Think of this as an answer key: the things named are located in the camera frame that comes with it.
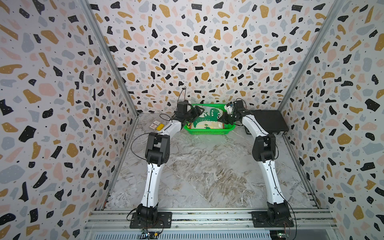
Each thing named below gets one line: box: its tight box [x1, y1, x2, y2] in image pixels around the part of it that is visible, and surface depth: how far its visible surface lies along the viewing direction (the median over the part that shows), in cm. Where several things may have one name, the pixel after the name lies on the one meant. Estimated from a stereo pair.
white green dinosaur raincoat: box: [191, 106, 225, 129], surface depth 108 cm
